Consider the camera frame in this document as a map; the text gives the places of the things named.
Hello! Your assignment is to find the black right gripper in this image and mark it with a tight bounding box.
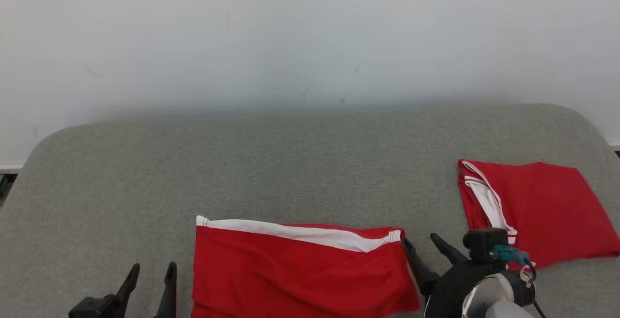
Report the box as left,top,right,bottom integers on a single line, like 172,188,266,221
401,232,507,318

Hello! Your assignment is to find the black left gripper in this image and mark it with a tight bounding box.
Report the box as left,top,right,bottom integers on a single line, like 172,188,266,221
68,261,178,318

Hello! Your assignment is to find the red bulls 23 jersey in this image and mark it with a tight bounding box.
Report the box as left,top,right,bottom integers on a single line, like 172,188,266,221
458,159,620,270

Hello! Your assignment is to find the red shorts white side stripe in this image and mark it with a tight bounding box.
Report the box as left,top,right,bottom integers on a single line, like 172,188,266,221
191,215,421,318

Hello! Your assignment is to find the teal right camera connector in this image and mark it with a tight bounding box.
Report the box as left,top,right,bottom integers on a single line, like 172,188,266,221
493,244,531,266

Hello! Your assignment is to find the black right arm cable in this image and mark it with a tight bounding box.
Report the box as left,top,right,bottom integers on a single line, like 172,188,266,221
521,259,548,318

